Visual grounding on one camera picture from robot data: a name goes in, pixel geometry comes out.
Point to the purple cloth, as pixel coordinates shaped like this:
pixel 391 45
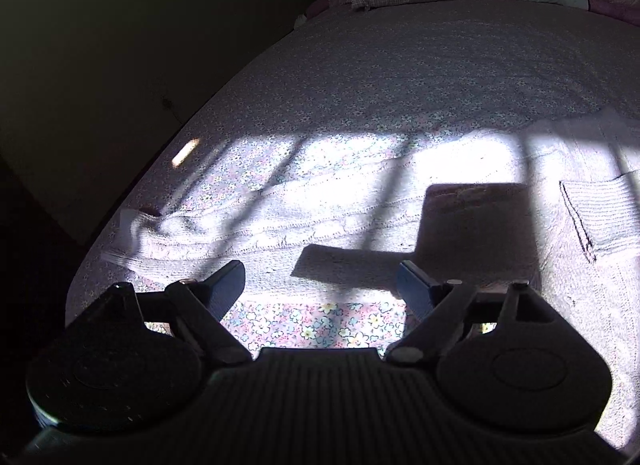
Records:
pixel 325 4

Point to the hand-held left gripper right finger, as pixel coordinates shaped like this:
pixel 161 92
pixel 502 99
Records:
pixel 411 286

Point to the pale pink knit sweater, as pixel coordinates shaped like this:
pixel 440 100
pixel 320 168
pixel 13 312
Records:
pixel 350 185

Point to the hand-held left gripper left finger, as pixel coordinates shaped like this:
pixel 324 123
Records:
pixel 231 279

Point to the floral bed sheet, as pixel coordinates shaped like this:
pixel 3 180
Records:
pixel 360 70

